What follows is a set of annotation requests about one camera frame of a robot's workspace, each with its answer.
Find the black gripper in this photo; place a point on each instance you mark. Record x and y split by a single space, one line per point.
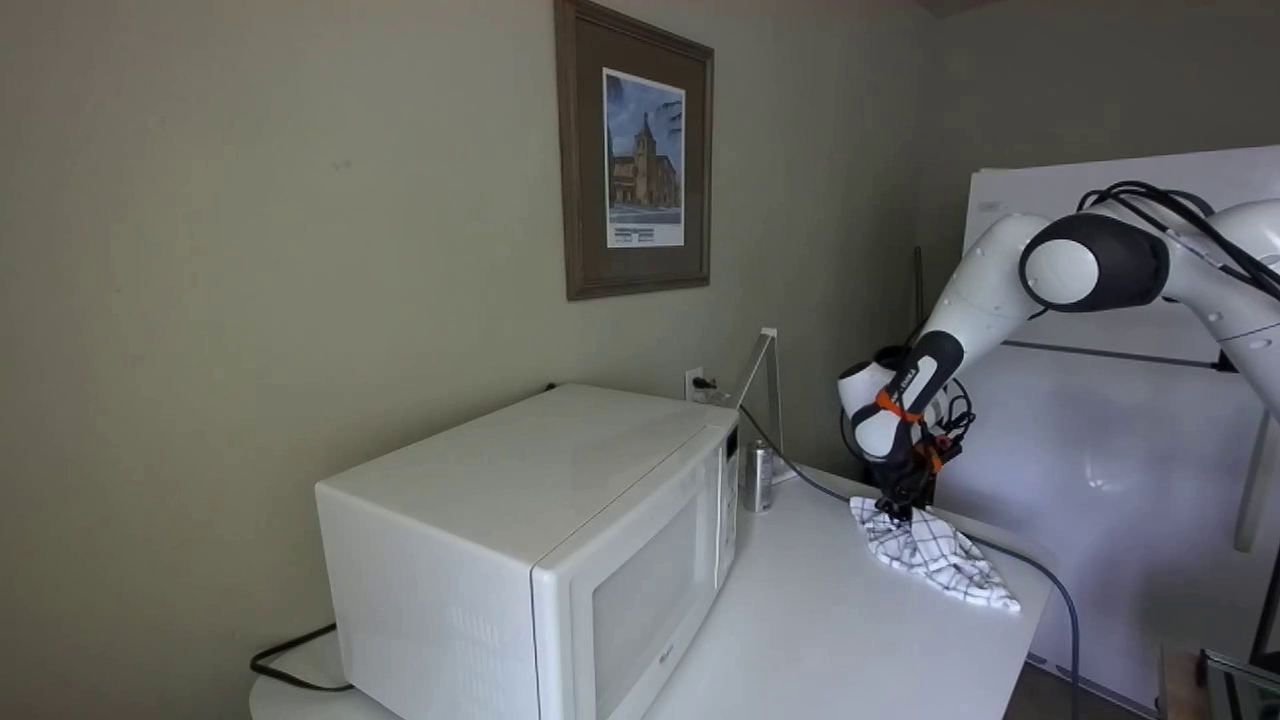
907 473

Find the white green checked cloth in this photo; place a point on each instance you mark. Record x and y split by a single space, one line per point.
942 555

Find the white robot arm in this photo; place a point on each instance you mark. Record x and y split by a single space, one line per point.
981 301

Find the small metal cylinder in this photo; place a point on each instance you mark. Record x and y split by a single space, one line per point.
762 481

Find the white board panel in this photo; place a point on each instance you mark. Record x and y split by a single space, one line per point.
1120 504

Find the white microwave oven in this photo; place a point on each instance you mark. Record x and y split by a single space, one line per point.
506 532

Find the framed building picture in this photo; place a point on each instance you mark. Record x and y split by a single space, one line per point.
633 153

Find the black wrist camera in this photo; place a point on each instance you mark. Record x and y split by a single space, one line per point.
955 426

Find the wall outlet with black plug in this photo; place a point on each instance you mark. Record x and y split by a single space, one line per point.
697 385

